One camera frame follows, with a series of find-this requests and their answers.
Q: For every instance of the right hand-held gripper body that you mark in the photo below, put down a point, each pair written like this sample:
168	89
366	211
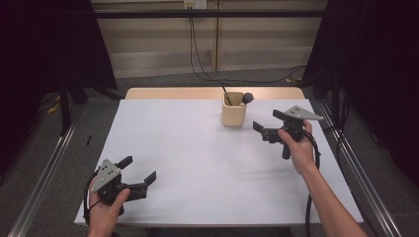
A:
301	113

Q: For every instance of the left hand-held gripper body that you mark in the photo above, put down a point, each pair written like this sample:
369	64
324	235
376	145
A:
105	174

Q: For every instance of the cream square cup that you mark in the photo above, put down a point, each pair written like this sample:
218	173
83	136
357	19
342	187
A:
233	115

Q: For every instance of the thick black makeup brush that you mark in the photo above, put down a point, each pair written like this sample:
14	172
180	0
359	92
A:
247	97

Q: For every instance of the thin black makeup brush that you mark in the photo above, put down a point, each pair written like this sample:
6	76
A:
226	95

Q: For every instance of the person's right hand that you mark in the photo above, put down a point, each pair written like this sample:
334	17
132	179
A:
301	154

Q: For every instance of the person's left hand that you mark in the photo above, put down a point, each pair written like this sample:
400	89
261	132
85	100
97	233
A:
103	217

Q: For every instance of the small black floor item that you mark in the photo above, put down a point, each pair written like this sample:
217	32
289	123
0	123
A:
89	140

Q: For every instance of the yellow floor item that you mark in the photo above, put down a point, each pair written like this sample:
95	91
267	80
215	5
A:
53	108

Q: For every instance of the wooden table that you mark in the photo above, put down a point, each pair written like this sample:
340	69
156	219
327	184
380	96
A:
178	93

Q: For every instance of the black curtain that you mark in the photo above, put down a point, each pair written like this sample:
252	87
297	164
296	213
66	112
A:
49	49
378	65

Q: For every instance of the aluminium floor rail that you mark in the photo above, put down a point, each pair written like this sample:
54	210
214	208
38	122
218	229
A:
369	184
46	171

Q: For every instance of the black stand post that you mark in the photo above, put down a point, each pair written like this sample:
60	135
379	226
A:
65	108

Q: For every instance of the white wall outlet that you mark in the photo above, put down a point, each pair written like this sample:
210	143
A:
195	4

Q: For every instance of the black horizontal frame bar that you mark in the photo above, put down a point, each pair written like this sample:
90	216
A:
148	14

